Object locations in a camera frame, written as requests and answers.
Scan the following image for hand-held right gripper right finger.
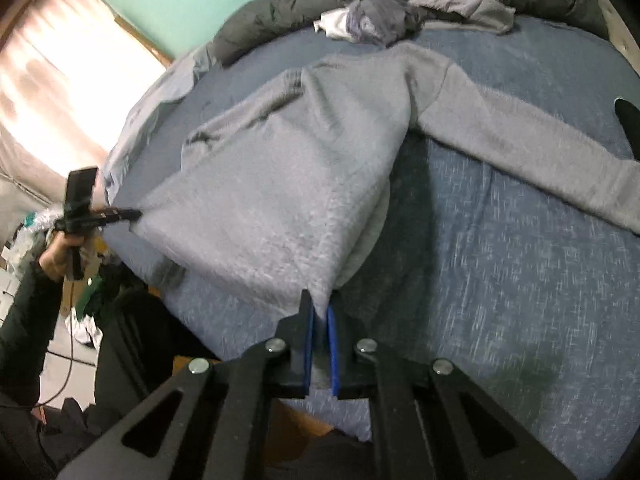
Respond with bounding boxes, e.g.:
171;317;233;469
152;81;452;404
326;305;576;480

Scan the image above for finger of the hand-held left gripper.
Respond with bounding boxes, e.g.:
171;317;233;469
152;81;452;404
102;206;143;224

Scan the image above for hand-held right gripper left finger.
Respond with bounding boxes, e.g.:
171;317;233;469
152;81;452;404
55;290;316;480

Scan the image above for grey sweater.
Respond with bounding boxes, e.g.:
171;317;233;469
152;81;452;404
129;40;640;311

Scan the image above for person's left hand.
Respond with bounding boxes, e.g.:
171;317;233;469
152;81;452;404
39;232;77;279

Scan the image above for clear plastic bags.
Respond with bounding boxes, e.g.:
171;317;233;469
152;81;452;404
9;206;67;262

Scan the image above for green packet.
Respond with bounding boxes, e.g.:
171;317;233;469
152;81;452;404
79;276;107;312

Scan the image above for person's black trousers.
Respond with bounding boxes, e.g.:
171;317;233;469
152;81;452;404
92;265;236;411

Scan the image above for pale window curtain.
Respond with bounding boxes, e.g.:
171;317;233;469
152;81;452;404
0;0;168;196

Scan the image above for blue patterned bed blanket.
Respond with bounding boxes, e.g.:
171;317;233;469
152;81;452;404
102;12;640;480

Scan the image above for dark grey rolled duvet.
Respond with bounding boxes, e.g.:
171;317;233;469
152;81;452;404
212;0;611;67

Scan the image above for white garment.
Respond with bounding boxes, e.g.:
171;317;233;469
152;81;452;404
313;8;353;41

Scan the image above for grey shorts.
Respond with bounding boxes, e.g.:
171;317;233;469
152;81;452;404
346;0;426;47

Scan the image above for black cloth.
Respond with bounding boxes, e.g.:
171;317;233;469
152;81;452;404
614;97;640;161

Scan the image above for cream tufted headboard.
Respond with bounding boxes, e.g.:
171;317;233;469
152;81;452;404
592;0;640;86

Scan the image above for black cable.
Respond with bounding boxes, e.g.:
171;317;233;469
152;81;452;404
30;277;77;408

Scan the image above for wooden window frame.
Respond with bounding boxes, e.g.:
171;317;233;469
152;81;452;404
0;0;175;68

